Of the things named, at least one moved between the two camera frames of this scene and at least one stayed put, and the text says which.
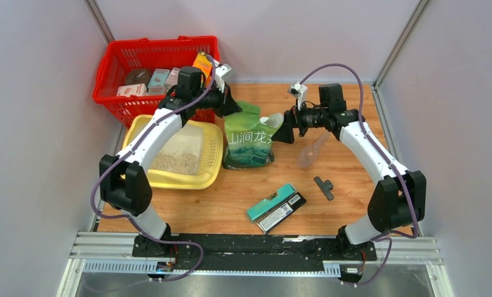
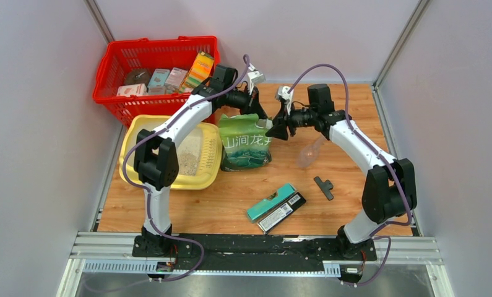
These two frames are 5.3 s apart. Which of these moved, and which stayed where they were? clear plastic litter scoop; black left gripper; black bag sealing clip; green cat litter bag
Moved: black left gripper
Stayed: black bag sealing clip; clear plastic litter scoop; green cat litter bag
